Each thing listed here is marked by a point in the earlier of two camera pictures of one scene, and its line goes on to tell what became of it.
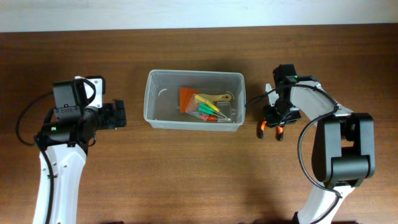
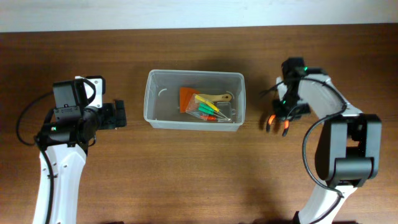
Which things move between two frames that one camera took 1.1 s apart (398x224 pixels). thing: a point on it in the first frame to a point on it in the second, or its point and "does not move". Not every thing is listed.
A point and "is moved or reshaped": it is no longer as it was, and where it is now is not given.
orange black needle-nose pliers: [280, 129] is moved or reshaped
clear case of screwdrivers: [206, 109] does not move
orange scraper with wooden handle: [187, 93] does not move
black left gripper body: [115, 113] does not move
